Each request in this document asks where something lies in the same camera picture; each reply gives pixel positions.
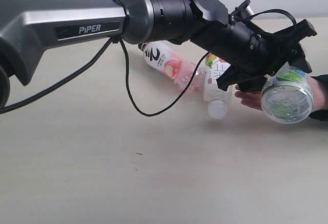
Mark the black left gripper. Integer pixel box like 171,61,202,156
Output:
190,18,317,92

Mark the lime label drink bottle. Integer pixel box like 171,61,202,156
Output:
260,63,314,124

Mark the pink peach drink bottle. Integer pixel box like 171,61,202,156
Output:
138,41,204,90

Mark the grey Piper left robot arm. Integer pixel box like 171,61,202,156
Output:
1,0,317,113

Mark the small fruit label bottle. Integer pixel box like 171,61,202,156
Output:
203,53,232,119

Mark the person's open hand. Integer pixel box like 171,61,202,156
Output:
235,85,262,110

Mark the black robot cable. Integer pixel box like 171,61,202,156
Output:
0,0,298,117

